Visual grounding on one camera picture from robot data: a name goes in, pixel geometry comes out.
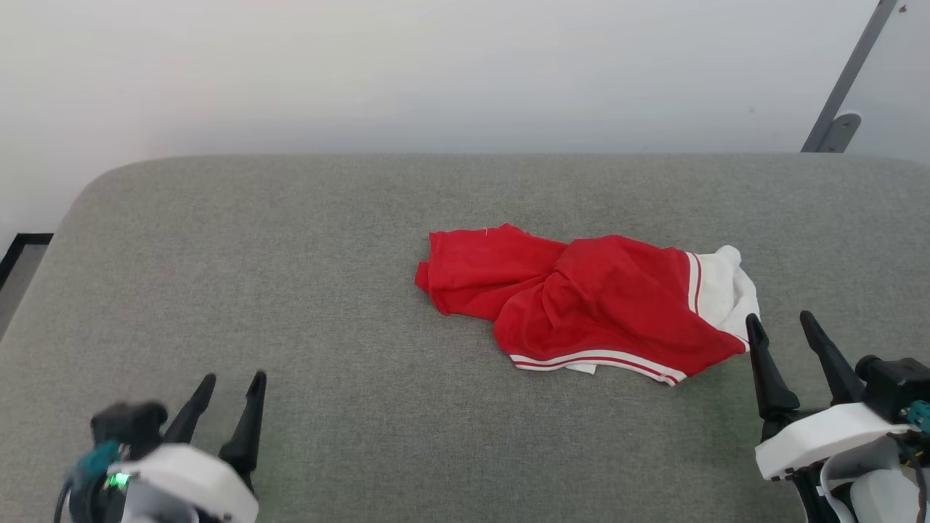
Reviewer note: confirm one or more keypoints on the grey metal post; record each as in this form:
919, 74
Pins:
850, 73

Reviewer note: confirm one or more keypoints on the red and white jersey garment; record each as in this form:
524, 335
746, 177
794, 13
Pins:
596, 305

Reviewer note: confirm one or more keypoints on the grey fabric sofa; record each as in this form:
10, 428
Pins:
290, 290

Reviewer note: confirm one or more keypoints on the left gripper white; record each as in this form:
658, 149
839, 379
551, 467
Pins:
189, 479

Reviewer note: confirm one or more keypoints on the teal left camera plug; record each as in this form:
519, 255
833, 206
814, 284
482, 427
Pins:
94, 461

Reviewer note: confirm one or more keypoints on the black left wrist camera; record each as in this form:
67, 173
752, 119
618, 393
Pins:
127, 421

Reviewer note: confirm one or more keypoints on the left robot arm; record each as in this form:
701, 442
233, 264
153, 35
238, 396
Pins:
149, 510

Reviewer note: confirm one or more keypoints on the teal camera plug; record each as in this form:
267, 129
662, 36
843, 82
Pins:
920, 416
94, 461

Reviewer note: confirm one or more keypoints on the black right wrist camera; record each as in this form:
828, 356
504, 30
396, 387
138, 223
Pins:
897, 385

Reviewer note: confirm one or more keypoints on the teal right camera plug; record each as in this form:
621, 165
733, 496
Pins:
920, 416

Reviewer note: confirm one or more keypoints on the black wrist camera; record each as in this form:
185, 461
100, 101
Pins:
897, 385
127, 421

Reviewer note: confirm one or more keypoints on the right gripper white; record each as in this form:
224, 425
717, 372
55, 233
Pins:
821, 436

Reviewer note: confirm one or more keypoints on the grey metal post bracket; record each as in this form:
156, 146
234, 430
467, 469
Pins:
841, 131

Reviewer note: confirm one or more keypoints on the black floor edge strip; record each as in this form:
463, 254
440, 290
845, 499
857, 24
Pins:
14, 250

